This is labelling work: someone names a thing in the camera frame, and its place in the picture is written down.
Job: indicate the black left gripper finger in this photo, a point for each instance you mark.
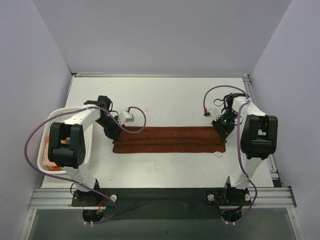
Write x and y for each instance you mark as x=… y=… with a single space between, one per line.
x=109 y=134
x=116 y=134

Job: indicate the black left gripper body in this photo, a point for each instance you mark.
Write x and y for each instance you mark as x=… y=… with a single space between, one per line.
x=113 y=130

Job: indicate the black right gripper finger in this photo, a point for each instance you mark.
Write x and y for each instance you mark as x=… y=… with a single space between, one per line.
x=222 y=135
x=227 y=132

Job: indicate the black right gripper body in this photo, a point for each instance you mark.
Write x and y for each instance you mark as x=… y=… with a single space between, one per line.
x=223 y=128

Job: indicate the brown towel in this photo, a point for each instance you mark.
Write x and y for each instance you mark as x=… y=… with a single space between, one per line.
x=170 y=139

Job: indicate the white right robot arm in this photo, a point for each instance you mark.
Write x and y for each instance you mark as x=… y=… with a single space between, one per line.
x=256 y=135

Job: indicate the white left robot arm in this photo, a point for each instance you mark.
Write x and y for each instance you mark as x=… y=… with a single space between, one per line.
x=66 y=147

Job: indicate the orange towel in basket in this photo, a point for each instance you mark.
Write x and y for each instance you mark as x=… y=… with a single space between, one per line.
x=46 y=164

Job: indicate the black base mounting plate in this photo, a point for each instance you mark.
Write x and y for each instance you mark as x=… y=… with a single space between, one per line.
x=163 y=204

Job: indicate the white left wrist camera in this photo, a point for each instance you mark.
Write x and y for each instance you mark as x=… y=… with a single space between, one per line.
x=125 y=117

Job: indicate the aluminium right side rail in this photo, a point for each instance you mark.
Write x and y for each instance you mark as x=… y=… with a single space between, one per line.
x=268 y=126

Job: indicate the aluminium back frame rail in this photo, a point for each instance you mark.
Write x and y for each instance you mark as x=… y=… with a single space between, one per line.
x=149 y=75

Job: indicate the aluminium frame rail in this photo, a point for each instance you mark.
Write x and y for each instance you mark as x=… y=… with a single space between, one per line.
x=263 y=197
x=149 y=75

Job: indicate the aluminium front frame rail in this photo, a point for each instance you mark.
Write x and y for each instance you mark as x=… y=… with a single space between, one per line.
x=263 y=197

